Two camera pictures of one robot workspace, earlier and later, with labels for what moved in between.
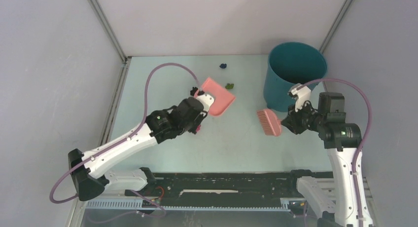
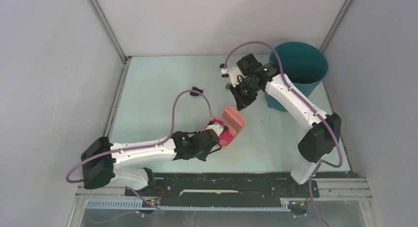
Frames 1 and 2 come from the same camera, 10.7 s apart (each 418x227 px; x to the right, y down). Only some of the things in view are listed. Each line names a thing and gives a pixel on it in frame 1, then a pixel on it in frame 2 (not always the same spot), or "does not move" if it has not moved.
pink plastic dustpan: [223, 97] -> [235, 132]
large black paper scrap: [192, 92] does not move
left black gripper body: [191, 127] -> [202, 154]
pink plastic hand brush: [271, 125] -> [234, 118]
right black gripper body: [303, 119] -> [245, 87]
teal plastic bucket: [290, 64] does not move
